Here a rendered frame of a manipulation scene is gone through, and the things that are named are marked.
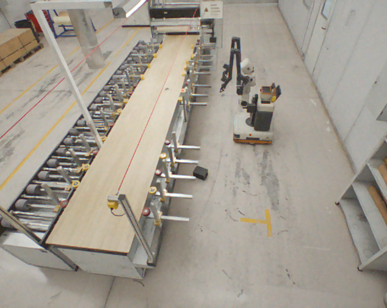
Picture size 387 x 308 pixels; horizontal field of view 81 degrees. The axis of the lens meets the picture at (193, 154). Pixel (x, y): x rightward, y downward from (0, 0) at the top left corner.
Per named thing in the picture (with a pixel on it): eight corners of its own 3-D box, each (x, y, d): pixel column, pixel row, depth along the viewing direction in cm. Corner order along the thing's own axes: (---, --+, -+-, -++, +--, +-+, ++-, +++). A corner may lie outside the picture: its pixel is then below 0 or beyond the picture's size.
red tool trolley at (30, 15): (55, 30, 930) (45, 7, 872) (47, 36, 877) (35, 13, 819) (44, 30, 932) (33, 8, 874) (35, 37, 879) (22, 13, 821)
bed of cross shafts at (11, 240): (167, 72, 621) (162, 39, 561) (77, 274, 270) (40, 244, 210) (146, 71, 629) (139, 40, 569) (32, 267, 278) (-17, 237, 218)
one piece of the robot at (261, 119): (266, 118, 431) (275, 76, 371) (268, 137, 394) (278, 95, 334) (248, 117, 436) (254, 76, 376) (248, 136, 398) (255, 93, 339)
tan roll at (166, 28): (212, 30, 548) (212, 24, 539) (211, 32, 540) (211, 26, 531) (154, 30, 566) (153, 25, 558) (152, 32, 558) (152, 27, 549)
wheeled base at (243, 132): (268, 123, 443) (271, 112, 425) (271, 145, 399) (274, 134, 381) (234, 121, 452) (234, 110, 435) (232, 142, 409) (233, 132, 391)
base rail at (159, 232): (206, 48, 564) (206, 44, 557) (155, 266, 212) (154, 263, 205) (202, 48, 565) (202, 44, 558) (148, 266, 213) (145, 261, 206)
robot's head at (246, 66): (253, 63, 345) (247, 56, 339) (253, 70, 331) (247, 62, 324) (245, 69, 354) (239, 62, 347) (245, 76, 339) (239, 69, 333)
